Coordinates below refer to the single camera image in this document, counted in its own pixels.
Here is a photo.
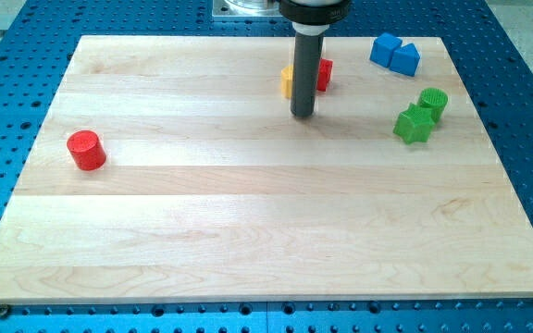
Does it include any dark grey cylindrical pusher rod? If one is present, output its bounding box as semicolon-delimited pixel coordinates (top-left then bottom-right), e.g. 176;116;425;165
291;32;324;117

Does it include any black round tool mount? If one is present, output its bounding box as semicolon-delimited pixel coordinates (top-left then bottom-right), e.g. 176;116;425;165
279;0;352;36

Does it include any light wooden board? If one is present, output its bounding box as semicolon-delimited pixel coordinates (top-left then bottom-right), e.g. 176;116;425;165
0;35;533;304

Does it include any red block behind rod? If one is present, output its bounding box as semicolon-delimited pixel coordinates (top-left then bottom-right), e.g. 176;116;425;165
316;58;333;92

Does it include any yellow block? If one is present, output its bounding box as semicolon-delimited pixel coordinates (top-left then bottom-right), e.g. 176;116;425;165
280;65;293;99

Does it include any blue cube block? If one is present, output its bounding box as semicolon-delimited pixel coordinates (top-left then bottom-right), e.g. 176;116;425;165
369;32;403;68

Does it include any blue pentagon block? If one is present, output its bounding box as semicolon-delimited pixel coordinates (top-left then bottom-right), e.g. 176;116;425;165
389;43;420;77

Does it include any green cylinder block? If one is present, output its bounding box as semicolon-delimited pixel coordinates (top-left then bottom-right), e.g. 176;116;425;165
417;87;448;123

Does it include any red cylinder block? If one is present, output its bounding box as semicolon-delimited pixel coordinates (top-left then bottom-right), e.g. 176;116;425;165
67;130;106;171

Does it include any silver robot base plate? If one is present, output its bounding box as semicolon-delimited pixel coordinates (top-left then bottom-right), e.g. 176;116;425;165
212;0;280;18

